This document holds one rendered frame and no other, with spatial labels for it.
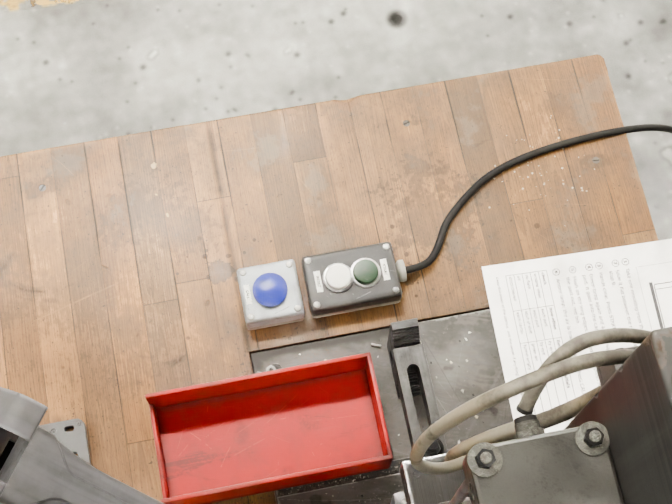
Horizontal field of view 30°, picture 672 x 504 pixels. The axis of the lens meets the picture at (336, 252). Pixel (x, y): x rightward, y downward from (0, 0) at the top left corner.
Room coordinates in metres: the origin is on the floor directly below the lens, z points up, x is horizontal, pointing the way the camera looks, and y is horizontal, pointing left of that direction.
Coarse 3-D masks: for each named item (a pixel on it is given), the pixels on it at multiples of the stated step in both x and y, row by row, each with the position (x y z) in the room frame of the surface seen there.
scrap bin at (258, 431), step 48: (240, 384) 0.33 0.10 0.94; (288, 384) 0.34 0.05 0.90; (336, 384) 0.34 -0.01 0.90; (192, 432) 0.28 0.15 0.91; (240, 432) 0.28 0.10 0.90; (288, 432) 0.28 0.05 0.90; (336, 432) 0.28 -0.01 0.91; (384, 432) 0.28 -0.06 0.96; (192, 480) 0.23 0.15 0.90; (240, 480) 0.23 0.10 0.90; (288, 480) 0.22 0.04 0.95
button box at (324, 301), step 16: (624, 128) 0.67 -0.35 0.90; (640, 128) 0.68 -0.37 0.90; (656, 128) 0.68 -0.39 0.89; (560, 144) 0.65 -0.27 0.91; (512, 160) 0.62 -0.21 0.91; (448, 224) 0.54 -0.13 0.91; (320, 256) 0.48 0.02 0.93; (336, 256) 0.48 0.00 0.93; (352, 256) 0.49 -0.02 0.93; (368, 256) 0.49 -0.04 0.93; (384, 256) 0.49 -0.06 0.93; (432, 256) 0.49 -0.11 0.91; (304, 272) 0.46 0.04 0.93; (320, 272) 0.46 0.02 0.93; (352, 272) 0.46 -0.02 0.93; (384, 272) 0.47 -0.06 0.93; (400, 272) 0.47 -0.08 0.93; (320, 288) 0.44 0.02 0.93; (352, 288) 0.45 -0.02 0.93; (368, 288) 0.45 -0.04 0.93; (384, 288) 0.45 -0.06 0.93; (400, 288) 0.45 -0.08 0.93; (320, 304) 0.43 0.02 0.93; (336, 304) 0.43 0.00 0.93; (352, 304) 0.43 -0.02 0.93; (368, 304) 0.43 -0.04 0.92; (384, 304) 0.44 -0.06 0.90
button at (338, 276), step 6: (336, 264) 0.47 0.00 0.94; (330, 270) 0.46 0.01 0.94; (336, 270) 0.46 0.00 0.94; (342, 270) 0.46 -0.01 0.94; (348, 270) 0.47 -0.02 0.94; (330, 276) 0.46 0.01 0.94; (336, 276) 0.46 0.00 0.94; (342, 276) 0.46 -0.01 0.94; (348, 276) 0.46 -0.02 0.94; (330, 282) 0.45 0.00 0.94; (336, 282) 0.45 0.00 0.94; (342, 282) 0.45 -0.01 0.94; (348, 282) 0.45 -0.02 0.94; (336, 288) 0.44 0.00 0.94; (342, 288) 0.44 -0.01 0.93
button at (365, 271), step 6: (360, 264) 0.47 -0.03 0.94; (366, 264) 0.47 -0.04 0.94; (372, 264) 0.47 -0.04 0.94; (354, 270) 0.47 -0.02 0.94; (360, 270) 0.47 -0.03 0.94; (366, 270) 0.47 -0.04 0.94; (372, 270) 0.47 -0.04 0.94; (354, 276) 0.46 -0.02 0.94; (360, 276) 0.46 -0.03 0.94; (366, 276) 0.46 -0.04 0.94; (372, 276) 0.46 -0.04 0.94; (360, 282) 0.45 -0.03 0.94; (366, 282) 0.45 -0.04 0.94; (372, 282) 0.45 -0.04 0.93
